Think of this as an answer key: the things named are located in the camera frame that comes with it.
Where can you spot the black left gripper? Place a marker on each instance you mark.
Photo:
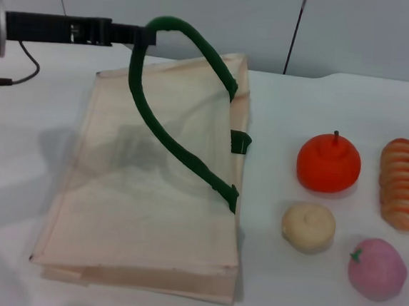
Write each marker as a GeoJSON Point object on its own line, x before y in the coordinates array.
{"type": "Point", "coordinates": [50, 26]}

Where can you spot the thin dark rod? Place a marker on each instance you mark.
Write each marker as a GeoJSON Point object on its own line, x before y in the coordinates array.
{"type": "Point", "coordinates": [294, 35]}

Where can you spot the pink peach toy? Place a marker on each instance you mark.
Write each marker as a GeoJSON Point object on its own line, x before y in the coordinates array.
{"type": "Point", "coordinates": [377, 270]}

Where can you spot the sliced bread loaf toy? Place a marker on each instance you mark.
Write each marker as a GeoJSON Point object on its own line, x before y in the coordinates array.
{"type": "Point", "coordinates": [406, 185]}

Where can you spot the orange toy fruit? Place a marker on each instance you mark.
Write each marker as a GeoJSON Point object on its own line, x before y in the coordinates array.
{"type": "Point", "coordinates": [328, 167]}

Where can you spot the cream round bun toy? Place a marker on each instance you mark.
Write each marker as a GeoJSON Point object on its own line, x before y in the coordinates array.
{"type": "Point", "coordinates": [307, 226]}

